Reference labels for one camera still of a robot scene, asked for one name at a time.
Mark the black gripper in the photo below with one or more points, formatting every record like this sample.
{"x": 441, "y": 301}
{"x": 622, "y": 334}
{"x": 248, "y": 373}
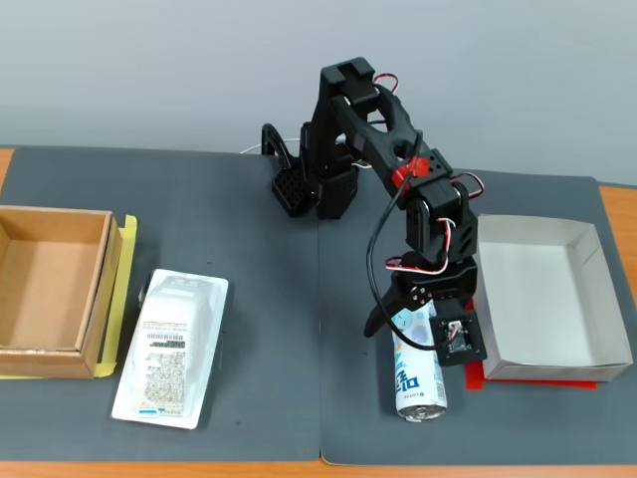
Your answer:
{"x": 417, "y": 293}

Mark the white blue drink can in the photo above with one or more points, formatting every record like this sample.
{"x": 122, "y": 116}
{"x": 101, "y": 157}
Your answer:
{"x": 418, "y": 378}

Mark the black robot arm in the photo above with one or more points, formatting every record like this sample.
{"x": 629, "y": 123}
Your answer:
{"x": 378, "y": 139}

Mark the white paper box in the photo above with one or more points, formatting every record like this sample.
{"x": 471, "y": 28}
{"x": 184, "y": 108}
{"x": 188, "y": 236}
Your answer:
{"x": 537, "y": 299}

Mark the brown cardboard box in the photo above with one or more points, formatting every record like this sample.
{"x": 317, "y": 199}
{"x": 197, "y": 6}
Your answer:
{"x": 45, "y": 279}

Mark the grey textured mat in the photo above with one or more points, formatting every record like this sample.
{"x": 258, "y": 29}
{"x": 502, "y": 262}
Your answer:
{"x": 368, "y": 398}
{"x": 249, "y": 249}

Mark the red paper sheet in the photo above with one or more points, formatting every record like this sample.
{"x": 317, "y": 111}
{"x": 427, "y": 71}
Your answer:
{"x": 475, "y": 376}

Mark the white blister package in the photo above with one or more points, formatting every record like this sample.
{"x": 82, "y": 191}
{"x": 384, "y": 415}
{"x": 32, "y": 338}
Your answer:
{"x": 169, "y": 348}

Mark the yellow paper sheet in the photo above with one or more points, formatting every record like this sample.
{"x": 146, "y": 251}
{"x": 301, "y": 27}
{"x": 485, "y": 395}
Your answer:
{"x": 127, "y": 259}

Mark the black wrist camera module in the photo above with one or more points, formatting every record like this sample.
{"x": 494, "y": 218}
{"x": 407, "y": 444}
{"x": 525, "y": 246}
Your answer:
{"x": 458, "y": 341}

